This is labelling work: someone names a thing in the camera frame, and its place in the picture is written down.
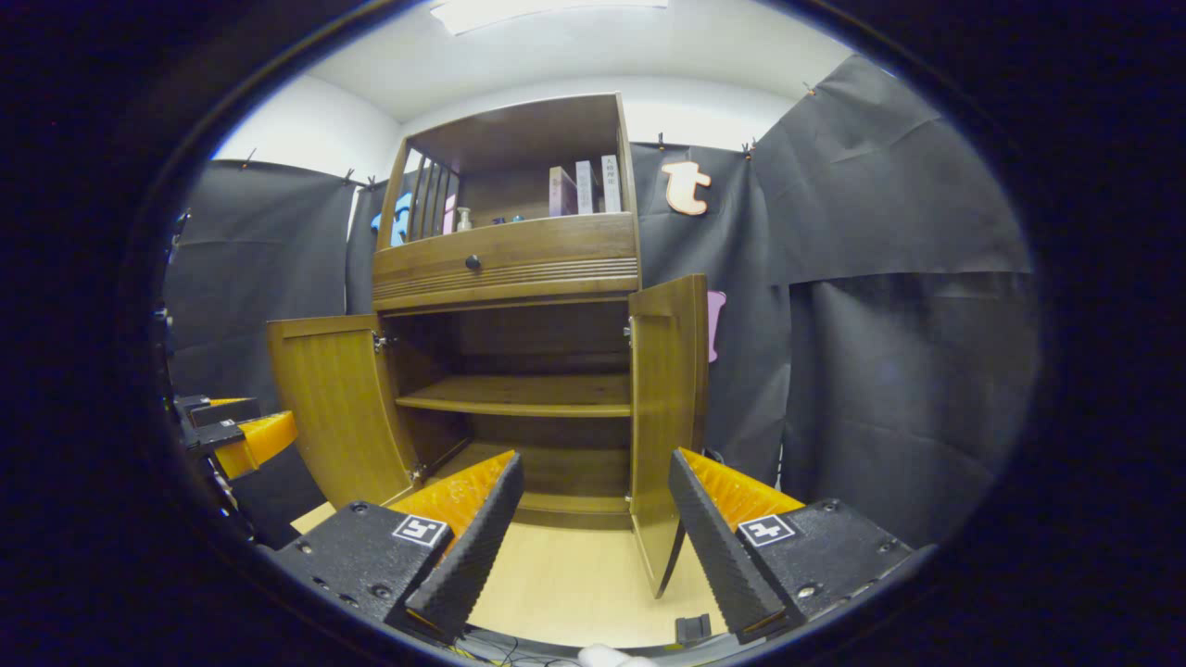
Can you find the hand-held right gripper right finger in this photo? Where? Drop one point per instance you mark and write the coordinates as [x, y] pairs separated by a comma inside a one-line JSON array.
[[718, 565]]

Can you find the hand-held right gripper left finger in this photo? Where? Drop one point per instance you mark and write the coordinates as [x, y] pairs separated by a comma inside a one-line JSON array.
[[473, 556]]

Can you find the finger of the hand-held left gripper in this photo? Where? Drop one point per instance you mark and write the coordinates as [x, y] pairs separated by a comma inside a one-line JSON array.
[[222, 412], [264, 437]]

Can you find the wooden shoe cabinet door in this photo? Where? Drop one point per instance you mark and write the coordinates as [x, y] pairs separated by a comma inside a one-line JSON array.
[[662, 398], [334, 408]]

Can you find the wooden double-door shoe cabinet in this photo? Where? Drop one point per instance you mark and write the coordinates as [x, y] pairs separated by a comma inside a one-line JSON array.
[[528, 394]]

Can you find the black backdrop cloth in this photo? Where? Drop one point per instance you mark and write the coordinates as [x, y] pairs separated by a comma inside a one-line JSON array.
[[880, 324]]

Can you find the small pump bottle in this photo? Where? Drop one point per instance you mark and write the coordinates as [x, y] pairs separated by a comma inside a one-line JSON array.
[[463, 222]]

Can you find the grey upright book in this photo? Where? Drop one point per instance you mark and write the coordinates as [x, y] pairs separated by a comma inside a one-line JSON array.
[[586, 188]]

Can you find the white upright book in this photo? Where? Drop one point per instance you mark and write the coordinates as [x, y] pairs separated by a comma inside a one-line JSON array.
[[611, 183]]

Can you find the large ceiling light panel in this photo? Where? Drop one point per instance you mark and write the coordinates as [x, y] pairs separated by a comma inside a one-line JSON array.
[[547, 11]]

